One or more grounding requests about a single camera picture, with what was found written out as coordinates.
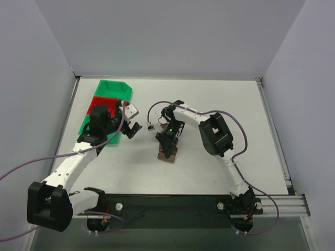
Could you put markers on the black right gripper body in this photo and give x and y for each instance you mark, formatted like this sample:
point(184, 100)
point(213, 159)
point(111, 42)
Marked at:
point(167, 138)

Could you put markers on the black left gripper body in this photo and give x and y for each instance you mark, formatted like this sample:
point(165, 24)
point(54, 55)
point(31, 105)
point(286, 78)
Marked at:
point(128, 128)

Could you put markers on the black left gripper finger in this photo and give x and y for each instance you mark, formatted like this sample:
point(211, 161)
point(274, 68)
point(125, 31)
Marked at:
point(136, 127)
point(128, 132)

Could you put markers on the tan sock with striped cuff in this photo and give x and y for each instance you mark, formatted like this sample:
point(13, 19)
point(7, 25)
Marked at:
point(165, 138)

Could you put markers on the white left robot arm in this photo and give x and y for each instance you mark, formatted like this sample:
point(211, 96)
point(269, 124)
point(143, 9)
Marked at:
point(63, 178)

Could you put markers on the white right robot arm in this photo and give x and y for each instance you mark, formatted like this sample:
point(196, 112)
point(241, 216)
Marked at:
point(217, 140)

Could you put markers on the green plastic bin near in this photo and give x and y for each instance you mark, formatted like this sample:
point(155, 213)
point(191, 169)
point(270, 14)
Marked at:
point(113, 138)

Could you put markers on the green plastic bin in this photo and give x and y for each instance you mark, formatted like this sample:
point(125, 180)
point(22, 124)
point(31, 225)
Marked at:
point(113, 89)
point(113, 138)

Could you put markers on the red plastic bin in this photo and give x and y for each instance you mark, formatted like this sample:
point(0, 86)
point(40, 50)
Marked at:
point(104, 104)

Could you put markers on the green plastic bin far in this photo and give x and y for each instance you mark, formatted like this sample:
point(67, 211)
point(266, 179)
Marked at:
point(113, 89)

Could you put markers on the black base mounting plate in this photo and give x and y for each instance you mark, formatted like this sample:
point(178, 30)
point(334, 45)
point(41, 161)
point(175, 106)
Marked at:
point(178, 212)

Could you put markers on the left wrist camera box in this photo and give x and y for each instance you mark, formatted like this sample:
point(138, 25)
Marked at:
point(129, 111)

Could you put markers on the aluminium front frame rail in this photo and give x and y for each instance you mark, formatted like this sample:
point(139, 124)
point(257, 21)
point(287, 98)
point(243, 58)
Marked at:
point(58, 208)

